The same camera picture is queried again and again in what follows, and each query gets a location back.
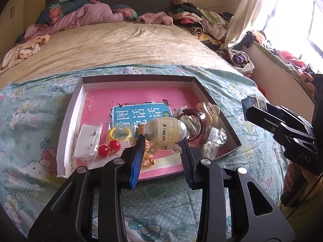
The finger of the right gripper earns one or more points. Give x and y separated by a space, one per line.
262 117

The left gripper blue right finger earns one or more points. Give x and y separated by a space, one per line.
190 159

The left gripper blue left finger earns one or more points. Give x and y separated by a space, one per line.
136 160

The orange spiral hair clip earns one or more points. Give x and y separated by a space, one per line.
148 158

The small jewelry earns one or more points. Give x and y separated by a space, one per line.
193 125

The red ball earrings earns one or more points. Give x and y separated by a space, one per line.
108 148

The pearl bead hair claw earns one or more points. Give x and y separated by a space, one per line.
165 133

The brown leather wrist watch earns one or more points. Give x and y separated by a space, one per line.
193 112

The yellow hoop earrings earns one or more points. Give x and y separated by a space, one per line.
119 133

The white earring card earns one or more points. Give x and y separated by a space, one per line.
88 141

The person's right hand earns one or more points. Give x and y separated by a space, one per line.
294 171

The silver hair clips in bag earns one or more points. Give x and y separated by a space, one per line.
259 102

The window ledge with clothes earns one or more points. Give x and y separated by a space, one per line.
299 70

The dark cardboard box tray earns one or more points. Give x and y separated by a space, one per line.
70 122

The green fleece sleeve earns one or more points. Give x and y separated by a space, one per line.
306 220

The basket of clothes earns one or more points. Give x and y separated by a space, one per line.
239 60

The cream curtain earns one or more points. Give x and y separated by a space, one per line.
248 16

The Hello Kitty teal blanket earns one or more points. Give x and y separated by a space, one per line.
158 210

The pile of clothes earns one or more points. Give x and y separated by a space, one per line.
204 25

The beige bed cover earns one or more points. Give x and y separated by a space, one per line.
118 43

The pink fuzzy garment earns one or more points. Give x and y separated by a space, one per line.
155 18

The pink crumpled quilt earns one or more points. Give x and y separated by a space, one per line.
89 14

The peach clothing on bed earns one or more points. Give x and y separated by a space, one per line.
23 51

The floral dark pillow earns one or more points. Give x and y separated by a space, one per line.
56 10

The cream wardrobe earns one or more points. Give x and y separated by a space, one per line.
12 24

